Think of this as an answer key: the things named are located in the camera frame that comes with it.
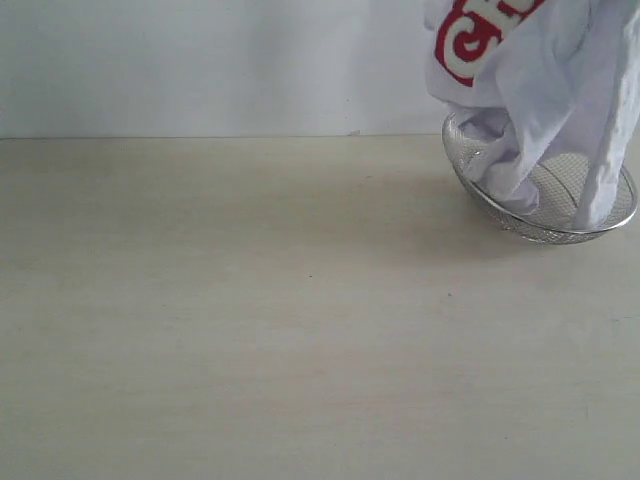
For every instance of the white t-shirt red lettering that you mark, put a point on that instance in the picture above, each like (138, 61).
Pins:
(535, 79)

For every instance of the round wire mesh basket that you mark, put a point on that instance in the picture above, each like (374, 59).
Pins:
(560, 181)

